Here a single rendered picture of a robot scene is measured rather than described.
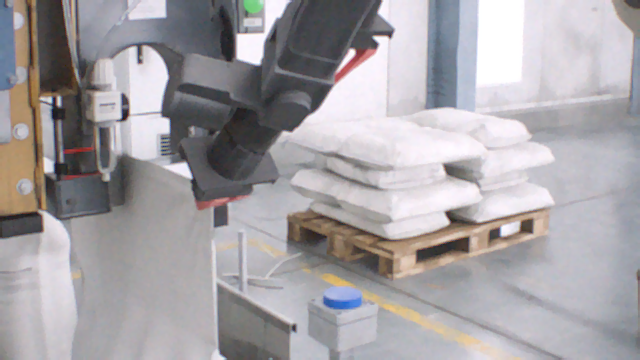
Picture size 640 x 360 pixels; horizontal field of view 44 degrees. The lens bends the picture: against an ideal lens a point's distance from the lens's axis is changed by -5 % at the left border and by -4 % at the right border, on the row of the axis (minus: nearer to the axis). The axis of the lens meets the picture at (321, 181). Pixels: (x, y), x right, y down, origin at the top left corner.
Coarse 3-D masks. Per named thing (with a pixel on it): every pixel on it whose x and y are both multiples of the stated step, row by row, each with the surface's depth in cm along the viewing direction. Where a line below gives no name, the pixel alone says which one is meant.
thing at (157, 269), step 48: (144, 192) 108; (192, 192) 97; (96, 240) 125; (144, 240) 110; (192, 240) 99; (96, 288) 124; (144, 288) 113; (192, 288) 101; (96, 336) 115; (144, 336) 109; (192, 336) 102
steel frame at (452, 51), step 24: (432, 0) 678; (456, 0) 667; (432, 24) 683; (456, 24) 671; (432, 48) 688; (456, 48) 660; (432, 72) 693; (456, 72) 679; (432, 96) 698; (456, 96) 668
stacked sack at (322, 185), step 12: (324, 168) 434; (300, 180) 423; (312, 180) 417; (324, 180) 411; (336, 180) 408; (348, 180) 409; (300, 192) 424; (312, 192) 415; (324, 192) 407; (336, 192) 402; (336, 204) 405
